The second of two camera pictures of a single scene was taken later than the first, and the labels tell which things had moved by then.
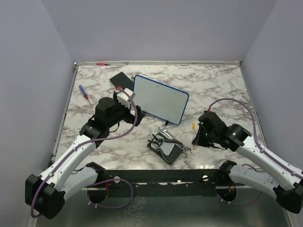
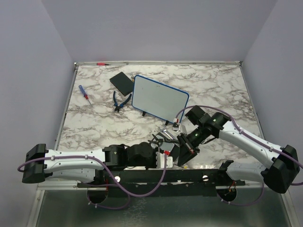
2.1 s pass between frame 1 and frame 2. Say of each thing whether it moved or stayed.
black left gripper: moved
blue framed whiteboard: stayed
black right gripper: moved
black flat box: stayed
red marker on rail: stayed
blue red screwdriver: stayed
